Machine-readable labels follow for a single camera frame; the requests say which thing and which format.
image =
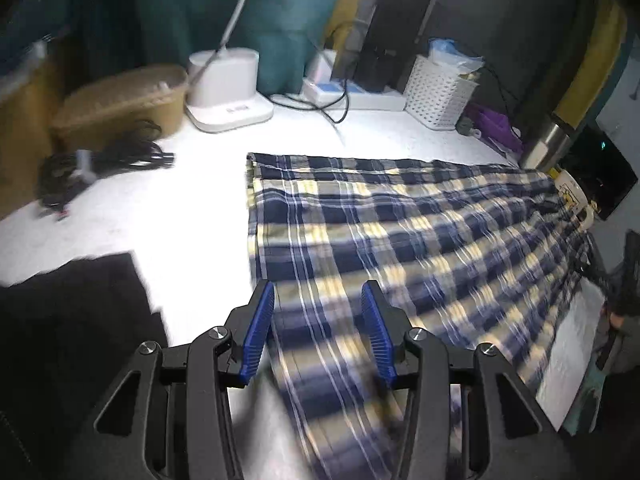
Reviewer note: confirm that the white usb charger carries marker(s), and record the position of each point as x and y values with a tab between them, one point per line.
320	69

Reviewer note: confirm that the black power adapter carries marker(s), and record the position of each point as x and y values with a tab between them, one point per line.
375	69

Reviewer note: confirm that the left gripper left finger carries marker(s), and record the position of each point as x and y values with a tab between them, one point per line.
249	327

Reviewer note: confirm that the purple cloth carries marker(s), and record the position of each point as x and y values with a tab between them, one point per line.
494	126

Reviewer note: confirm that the white power strip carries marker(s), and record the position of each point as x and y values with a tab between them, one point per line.
331	95

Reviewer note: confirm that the cream cartoon mug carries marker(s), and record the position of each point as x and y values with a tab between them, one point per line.
575	199

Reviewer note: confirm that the brown lidded bowl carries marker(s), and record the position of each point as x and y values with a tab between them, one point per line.
149	99

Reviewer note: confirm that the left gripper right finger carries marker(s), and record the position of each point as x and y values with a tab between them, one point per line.
386	327

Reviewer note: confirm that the yellow curtain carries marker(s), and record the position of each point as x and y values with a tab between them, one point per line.
606	39

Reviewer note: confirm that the blue yellow plaid pants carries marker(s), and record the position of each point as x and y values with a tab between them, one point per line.
483	253

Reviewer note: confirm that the blue white plastic bag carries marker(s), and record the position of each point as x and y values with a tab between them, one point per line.
444	53

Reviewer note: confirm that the stainless steel tumbler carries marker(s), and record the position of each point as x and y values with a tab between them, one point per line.
547	144

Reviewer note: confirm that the white textured bedspread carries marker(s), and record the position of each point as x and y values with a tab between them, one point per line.
186	228

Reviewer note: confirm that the teal curtain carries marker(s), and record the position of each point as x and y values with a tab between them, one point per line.
119	35

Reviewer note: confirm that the white plastic lattice basket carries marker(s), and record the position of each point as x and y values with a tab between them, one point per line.
436	96

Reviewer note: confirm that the white desk lamp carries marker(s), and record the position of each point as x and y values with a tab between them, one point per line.
223	85

